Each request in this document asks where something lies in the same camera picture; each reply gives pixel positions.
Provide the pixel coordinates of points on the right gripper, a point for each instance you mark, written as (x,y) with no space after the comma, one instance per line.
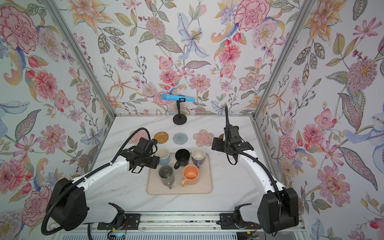
(220,142)

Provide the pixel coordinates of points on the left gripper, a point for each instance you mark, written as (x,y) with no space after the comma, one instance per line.
(155,162)

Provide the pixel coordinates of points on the light blue cup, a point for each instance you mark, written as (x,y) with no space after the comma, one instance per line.
(164,155)

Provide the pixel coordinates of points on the woven rattan round coaster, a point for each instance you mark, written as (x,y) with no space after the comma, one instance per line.
(161,137)

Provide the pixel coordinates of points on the black cup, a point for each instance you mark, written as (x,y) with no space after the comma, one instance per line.
(182,157)

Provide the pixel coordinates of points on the blue woven round coaster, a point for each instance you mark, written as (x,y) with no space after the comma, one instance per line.
(180,138)

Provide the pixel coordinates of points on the orange cup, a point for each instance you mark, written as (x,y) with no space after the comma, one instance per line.
(190,175)

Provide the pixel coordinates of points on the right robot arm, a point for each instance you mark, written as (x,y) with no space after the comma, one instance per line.
(278,209)

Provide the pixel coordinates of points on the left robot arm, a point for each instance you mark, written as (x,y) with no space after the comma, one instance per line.
(70,206)

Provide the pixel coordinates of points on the pink flower silicone coaster left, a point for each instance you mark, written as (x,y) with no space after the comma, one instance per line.
(136,138)

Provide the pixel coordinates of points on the pink flower silicone coaster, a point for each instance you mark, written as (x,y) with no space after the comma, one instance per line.
(136,138)
(203,138)

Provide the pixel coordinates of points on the pink flower silicone coaster right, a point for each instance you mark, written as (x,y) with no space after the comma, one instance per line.
(203,138)

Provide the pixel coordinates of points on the grey cup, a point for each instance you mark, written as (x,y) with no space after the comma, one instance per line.
(167,176)

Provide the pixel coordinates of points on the white cup with purple outside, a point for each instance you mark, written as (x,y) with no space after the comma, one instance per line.
(198,157)

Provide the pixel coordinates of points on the beige silicone tray mat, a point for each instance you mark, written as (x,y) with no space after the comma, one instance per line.
(204,185)

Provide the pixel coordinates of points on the black microphone stand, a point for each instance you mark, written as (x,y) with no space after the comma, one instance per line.
(179,118)

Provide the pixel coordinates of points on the blue microphone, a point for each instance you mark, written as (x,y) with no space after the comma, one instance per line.
(168,97)

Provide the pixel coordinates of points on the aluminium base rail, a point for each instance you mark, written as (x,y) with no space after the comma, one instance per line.
(184,222)

